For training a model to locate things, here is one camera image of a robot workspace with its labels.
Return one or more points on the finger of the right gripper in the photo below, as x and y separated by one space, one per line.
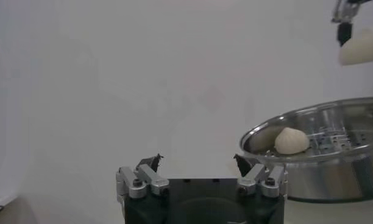
345 32

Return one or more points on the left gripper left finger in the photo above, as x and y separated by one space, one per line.
153 179

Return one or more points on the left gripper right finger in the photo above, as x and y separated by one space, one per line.
253 178

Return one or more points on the white steamed baozi bun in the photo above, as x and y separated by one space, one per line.
291 141
363 48

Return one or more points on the stainless steel steamer basket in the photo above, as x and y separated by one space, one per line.
326 176

